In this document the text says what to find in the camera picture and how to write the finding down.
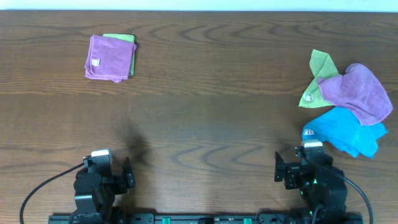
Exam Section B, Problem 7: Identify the blue cloth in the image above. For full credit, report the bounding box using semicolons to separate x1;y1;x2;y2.
302;107;388;159

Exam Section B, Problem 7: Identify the right black cable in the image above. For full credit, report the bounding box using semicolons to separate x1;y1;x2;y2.
295;147;374;224

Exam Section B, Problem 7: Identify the purple cloth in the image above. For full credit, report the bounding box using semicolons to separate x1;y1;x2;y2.
85;35;134;83
317;63;393;126

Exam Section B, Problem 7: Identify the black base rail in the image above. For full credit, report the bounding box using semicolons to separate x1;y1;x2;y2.
48;213;363;224

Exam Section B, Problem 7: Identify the folded green cloth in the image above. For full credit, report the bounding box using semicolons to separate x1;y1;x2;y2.
103;34;137;76

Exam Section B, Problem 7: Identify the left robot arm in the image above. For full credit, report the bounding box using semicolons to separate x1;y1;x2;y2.
68;155;136;224

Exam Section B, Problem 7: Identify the crumpled purple cloth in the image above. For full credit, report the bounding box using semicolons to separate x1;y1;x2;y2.
317;63;393;126

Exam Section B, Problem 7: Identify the black cable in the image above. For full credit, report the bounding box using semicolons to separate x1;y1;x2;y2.
19;161;86;224
295;147;374;224

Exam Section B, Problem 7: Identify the crumpled green cloth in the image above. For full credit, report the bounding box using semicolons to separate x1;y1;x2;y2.
298;49;338;108

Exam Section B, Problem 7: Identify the left black cable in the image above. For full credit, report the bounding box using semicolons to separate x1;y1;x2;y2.
19;161;86;224

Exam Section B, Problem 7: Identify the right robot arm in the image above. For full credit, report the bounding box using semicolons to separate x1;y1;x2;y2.
274;146;348;223

